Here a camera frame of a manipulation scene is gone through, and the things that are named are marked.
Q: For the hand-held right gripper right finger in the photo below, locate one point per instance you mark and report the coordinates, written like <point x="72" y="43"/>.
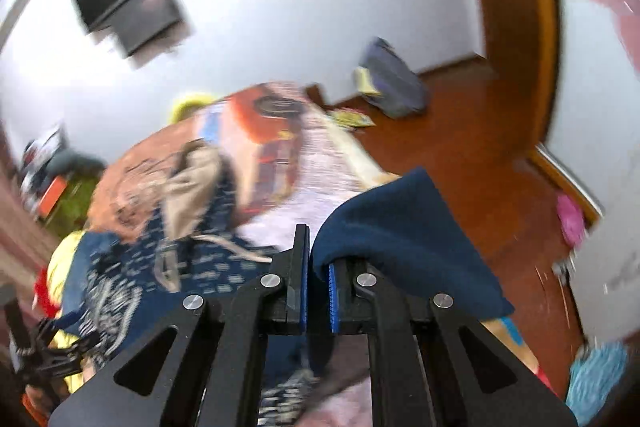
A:
<point x="334" y="302"/>

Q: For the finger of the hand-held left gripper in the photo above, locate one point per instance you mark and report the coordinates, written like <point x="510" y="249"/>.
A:
<point x="62" y="352"/>

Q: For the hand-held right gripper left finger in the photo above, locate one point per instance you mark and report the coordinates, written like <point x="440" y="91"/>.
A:
<point x="301" y="292"/>

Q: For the navy patterned garment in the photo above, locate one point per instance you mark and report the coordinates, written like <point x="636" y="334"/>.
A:
<point x="405" y="227"/>

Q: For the red cloth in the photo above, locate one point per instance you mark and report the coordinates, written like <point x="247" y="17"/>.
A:
<point x="45" y="294"/>

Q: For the yellow garment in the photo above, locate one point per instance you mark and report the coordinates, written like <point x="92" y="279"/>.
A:
<point x="65" y="262"/>

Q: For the striped curtain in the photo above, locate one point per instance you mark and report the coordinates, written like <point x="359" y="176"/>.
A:
<point x="20" y="227"/>

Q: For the printed bed sheet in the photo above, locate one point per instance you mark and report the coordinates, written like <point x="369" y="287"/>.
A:
<point x="310" y="167"/>

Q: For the orange box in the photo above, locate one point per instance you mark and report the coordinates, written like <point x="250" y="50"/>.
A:
<point x="52" y="197"/>

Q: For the beige mattress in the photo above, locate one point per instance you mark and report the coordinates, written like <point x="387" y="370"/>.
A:
<point x="362" y="157"/>

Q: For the beige garment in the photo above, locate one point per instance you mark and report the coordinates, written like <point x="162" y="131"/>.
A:
<point x="192" y="187"/>

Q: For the yellow packet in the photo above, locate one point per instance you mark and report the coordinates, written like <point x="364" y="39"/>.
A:
<point x="352" y="118"/>

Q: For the dark grey bag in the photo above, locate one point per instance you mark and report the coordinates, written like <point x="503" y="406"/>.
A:
<point x="75" y="162"/>

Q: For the silver foil bag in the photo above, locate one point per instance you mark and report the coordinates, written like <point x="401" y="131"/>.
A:
<point x="42" y="152"/>

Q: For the yellow book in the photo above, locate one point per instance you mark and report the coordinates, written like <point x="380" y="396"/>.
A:
<point x="367" y="82"/>

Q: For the grey-blue backpack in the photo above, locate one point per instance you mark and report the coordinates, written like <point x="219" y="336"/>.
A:
<point x="395" y="82"/>

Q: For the pink plastic item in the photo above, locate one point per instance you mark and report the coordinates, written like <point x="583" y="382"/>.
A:
<point x="570" y="219"/>

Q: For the turquoise fluffy cloth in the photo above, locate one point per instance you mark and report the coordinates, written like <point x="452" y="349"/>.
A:
<point x="597" y="377"/>

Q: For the dark wall-mounted box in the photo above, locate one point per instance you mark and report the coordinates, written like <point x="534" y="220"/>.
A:
<point x="150" y="19"/>

